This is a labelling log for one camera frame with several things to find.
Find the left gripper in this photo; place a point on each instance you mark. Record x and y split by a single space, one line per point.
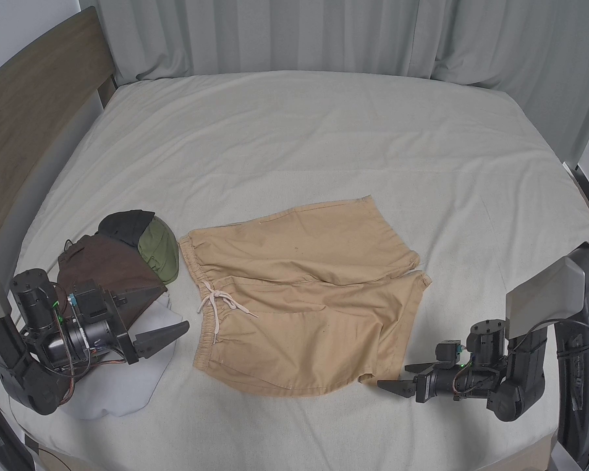
103 336

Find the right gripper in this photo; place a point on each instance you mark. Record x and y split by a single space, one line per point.
441 383

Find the beige shorts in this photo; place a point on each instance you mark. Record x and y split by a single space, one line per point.
299 287

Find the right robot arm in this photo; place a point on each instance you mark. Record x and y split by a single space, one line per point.
545 302

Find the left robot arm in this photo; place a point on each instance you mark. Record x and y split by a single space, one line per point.
29 385

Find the bed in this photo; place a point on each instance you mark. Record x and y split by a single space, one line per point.
324 140

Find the white garment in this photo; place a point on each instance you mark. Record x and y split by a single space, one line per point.
147 376

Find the brown garment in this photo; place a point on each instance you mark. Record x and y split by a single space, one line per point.
113 263

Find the green garment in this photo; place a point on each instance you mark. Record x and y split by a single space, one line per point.
159 248

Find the black garment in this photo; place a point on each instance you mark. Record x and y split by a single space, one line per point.
122 226

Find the pale grey-green curtain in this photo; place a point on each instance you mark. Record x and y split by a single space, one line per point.
250 17
520 27

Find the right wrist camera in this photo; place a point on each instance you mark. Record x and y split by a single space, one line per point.
449 351

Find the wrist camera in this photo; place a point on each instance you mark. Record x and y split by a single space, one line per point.
449 351
86 300

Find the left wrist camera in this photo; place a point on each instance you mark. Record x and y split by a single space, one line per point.
86 300

